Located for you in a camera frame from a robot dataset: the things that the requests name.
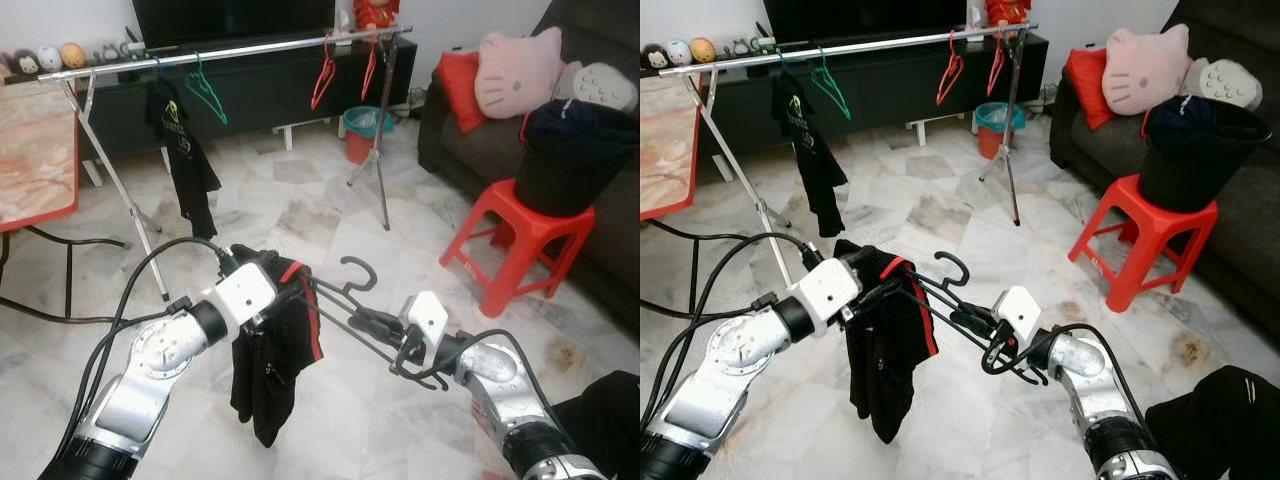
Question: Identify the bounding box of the black garment red trim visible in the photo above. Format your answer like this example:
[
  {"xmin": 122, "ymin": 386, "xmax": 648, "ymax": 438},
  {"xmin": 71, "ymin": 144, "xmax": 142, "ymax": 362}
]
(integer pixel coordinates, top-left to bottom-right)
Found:
[
  {"xmin": 227, "ymin": 244, "xmax": 327, "ymax": 449},
  {"xmin": 833, "ymin": 239, "xmax": 943, "ymax": 445}
]

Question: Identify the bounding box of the green plastic hanger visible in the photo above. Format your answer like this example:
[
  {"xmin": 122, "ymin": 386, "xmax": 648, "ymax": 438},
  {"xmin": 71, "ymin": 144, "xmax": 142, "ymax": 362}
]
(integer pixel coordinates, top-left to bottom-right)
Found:
[
  {"xmin": 183, "ymin": 52, "xmax": 229, "ymax": 127},
  {"xmin": 808, "ymin": 47, "xmax": 854, "ymax": 122}
]

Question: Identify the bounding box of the red plastic hanger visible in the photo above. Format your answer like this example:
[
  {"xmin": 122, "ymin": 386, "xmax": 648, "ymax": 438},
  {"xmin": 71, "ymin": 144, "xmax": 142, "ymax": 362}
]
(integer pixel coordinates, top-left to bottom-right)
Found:
[
  {"xmin": 936, "ymin": 28, "xmax": 966, "ymax": 108},
  {"xmin": 309, "ymin": 33, "xmax": 338, "ymax": 112},
  {"xmin": 361, "ymin": 30, "xmax": 381, "ymax": 102},
  {"xmin": 987, "ymin": 25, "xmax": 1008, "ymax": 98}
]

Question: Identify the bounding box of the black shirt yellow logo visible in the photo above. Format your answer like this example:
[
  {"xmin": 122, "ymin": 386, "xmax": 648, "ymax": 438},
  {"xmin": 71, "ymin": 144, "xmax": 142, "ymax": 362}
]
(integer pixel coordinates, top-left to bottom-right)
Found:
[
  {"xmin": 145, "ymin": 78, "xmax": 223, "ymax": 241},
  {"xmin": 771, "ymin": 72, "xmax": 849, "ymax": 238}
]

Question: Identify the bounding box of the red plastic stool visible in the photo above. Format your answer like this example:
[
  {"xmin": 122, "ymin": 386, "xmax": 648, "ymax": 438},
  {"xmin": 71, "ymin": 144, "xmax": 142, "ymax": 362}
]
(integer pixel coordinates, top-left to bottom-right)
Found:
[
  {"xmin": 440, "ymin": 178, "xmax": 597, "ymax": 319},
  {"xmin": 1067, "ymin": 173, "xmax": 1220, "ymax": 314}
]

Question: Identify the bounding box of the orange bin teal liner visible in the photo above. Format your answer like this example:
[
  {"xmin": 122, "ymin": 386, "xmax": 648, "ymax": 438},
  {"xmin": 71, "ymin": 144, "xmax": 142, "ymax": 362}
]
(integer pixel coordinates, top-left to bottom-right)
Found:
[
  {"xmin": 341, "ymin": 106, "xmax": 395, "ymax": 165},
  {"xmin": 975, "ymin": 101, "xmax": 1029, "ymax": 161}
]

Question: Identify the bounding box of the person in black trousers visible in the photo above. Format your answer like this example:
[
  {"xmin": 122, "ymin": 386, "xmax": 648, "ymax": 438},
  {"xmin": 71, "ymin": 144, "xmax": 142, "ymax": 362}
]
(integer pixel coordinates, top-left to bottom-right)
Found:
[
  {"xmin": 548, "ymin": 370, "xmax": 641, "ymax": 480},
  {"xmin": 1143, "ymin": 364, "xmax": 1280, "ymax": 480}
]

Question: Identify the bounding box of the dark grey sofa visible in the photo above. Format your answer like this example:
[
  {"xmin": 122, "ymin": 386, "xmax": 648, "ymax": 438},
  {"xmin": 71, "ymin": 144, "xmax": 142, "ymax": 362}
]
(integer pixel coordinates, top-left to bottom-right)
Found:
[
  {"xmin": 417, "ymin": 0, "xmax": 641, "ymax": 331},
  {"xmin": 1050, "ymin": 0, "xmax": 1280, "ymax": 331}
]

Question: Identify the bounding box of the black plastic bucket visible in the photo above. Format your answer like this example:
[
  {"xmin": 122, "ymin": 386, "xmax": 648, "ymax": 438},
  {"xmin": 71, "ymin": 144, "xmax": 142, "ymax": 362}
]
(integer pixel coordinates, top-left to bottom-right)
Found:
[
  {"xmin": 1138, "ymin": 95, "xmax": 1274, "ymax": 214},
  {"xmin": 514, "ymin": 98, "xmax": 641, "ymax": 218}
]

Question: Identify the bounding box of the silver metal clothes rack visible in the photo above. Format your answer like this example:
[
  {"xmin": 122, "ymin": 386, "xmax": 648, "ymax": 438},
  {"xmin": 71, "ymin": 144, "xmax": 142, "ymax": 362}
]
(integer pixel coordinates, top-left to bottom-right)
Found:
[
  {"xmin": 657, "ymin": 20, "xmax": 1041, "ymax": 299},
  {"xmin": 37, "ymin": 25, "xmax": 415, "ymax": 303}
]

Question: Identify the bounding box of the red cushion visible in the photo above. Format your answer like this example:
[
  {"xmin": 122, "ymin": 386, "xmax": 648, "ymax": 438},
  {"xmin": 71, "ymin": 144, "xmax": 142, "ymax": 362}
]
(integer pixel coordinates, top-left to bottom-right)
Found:
[
  {"xmin": 437, "ymin": 50, "xmax": 488, "ymax": 136},
  {"xmin": 1064, "ymin": 46, "xmax": 1116, "ymax": 132}
]

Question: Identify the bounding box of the marble table red edge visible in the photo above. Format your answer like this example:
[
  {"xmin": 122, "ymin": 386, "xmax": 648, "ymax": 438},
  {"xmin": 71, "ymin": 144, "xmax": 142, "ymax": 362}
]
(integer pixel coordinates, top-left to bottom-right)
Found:
[
  {"xmin": 0, "ymin": 80, "xmax": 80, "ymax": 234},
  {"xmin": 640, "ymin": 75, "xmax": 703, "ymax": 223}
]

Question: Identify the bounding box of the black flat television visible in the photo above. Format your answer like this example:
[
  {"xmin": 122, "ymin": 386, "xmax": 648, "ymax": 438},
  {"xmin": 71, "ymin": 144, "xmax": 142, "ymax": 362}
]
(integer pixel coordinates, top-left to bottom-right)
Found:
[
  {"xmin": 132, "ymin": 0, "xmax": 337, "ymax": 49},
  {"xmin": 763, "ymin": 0, "xmax": 971, "ymax": 44}
]

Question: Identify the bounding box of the pink cat face pillow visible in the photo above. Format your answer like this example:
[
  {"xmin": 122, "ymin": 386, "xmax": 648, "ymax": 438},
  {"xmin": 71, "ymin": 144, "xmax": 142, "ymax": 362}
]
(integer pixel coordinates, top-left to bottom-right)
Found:
[
  {"xmin": 1102, "ymin": 22, "xmax": 1193, "ymax": 117},
  {"xmin": 474, "ymin": 26, "xmax": 565, "ymax": 121}
]

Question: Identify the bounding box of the red seated figurine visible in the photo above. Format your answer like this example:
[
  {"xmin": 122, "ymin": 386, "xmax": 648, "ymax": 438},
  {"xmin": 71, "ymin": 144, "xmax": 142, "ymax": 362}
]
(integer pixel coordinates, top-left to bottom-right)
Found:
[
  {"xmin": 352, "ymin": 0, "xmax": 401, "ymax": 31},
  {"xmin": 985, "ymin": 0, "xmax": 1033, "ymax": 27}
]

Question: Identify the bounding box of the grey totoro pillow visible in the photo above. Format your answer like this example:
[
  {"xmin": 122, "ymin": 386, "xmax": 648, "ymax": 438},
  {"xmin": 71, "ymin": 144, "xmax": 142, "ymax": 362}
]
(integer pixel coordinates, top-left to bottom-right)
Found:
[
  {"xmin": 1183, "ymin": 57, "xmax": 1264, "ymax": 111},
  {"xmin": 553, "ymin": 60, "xmax": 639, "ymax": 113}
]

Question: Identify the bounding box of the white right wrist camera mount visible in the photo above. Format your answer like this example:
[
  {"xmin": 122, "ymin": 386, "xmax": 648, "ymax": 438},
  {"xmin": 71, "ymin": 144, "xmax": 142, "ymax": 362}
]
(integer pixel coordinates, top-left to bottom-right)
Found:
[
  {"xmin": 992, "ymin": 285, "xmax": 1044, "ymax": 348},
  {"xmin": 399, "ymin": 290, "xmax": 450, "ymax": 353}
]

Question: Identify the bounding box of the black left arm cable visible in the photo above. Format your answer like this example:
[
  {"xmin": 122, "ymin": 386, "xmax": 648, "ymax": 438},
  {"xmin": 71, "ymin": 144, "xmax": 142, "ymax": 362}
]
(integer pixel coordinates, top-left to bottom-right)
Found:
[
  {"xmin": 55, "ymin": 236, "xmax": 241, "ymax": 461},
  {"xmin": 645, "ymin": 231, "xmax": 826, "ymax": 441}
]

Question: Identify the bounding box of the black metal table frame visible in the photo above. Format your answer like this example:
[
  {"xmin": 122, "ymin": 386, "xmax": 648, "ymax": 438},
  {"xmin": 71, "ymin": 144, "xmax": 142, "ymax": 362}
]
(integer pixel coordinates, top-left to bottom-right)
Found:
[
  {"xmin": 640, "ymin": 220, "xmax": 801, "ymax": 316},
  {"xmin": 0, "ymin": 225, "xmax": 131, "ymax": 326}
]

